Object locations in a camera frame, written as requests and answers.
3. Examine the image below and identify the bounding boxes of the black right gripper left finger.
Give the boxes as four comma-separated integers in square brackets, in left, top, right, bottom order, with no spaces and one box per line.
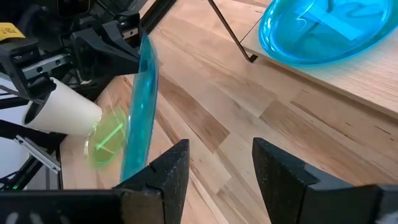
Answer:
[0,139,190,224]

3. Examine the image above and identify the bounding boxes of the yellow label sticker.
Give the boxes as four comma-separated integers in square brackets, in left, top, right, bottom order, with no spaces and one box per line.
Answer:
[0,22,26,42]

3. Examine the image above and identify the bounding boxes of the silver metal bracket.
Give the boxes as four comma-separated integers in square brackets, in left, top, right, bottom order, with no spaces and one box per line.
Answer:
[14,135,62,174]

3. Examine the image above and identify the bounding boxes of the light wooden board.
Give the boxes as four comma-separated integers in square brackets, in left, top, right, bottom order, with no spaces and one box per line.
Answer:
[207,0,398,121]

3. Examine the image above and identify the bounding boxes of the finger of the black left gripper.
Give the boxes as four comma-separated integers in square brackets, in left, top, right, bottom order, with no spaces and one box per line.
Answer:
[101,11,141,60]
[70,28,141,82]

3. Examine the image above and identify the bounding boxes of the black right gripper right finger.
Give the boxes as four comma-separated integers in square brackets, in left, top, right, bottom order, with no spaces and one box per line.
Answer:
[252,138,398,224]

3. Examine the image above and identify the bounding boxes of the green transparent plastic plate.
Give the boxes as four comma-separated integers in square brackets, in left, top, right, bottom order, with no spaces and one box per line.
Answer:
[84,106,129,170]

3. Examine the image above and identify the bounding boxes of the blue transparent plastic plate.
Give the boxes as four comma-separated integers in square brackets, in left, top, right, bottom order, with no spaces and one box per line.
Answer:
[120,32,160,183]
[258,0,398,67]

